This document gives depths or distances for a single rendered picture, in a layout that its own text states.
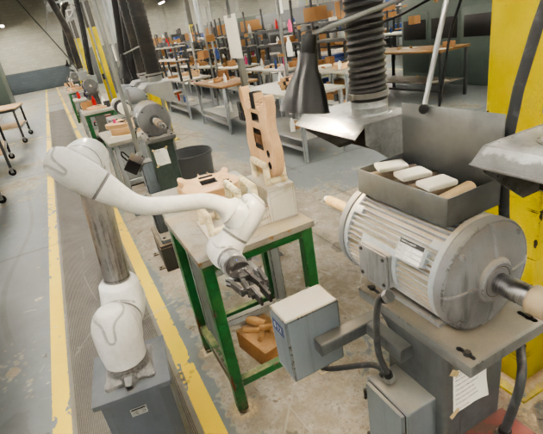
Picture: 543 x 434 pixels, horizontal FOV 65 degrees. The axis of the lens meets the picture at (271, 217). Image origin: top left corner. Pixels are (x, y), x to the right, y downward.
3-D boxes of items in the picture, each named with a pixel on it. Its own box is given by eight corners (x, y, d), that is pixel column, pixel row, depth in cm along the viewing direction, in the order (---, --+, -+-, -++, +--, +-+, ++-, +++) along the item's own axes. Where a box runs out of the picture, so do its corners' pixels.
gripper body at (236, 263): (248, 271, 146) (260, 282, 139) (226, 280, 143) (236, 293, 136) (245, 252, 143) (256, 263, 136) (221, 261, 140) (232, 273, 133)
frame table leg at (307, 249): (330, 368, 237) (311, 226, 200) (322, 373, 235) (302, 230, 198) (325, 362, 242) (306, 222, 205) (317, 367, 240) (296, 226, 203)
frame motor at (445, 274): (533, 309, 96) (546, 206, 85) (446, 361, 86) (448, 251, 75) (404, 244, 130) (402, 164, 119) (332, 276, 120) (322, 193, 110)
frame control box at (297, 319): (395, 397, 111) (391, 318, 100) (327, 437, 103) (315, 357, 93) (340, 344, 131) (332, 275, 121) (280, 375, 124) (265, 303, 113)
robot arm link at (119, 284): (104, 340, 166) (113, 307, 185) (146, 332, 168) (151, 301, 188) (47, 148, 135) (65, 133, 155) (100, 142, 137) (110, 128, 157)
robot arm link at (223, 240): (209, 266, 145) (229, 234, 145) (196, 250, 158) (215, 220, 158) (233, 277, 151) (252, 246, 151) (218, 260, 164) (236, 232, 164)
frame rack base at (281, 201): (299, 213, 208) (294, 181, 200) (271, 223, 203) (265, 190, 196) (276, 198, 231) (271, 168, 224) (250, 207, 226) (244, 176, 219)
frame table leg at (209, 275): (250, 412, 219) (214, 263, 182) (240, 417, 217) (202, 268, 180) (246, 404, 224) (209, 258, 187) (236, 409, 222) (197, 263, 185)
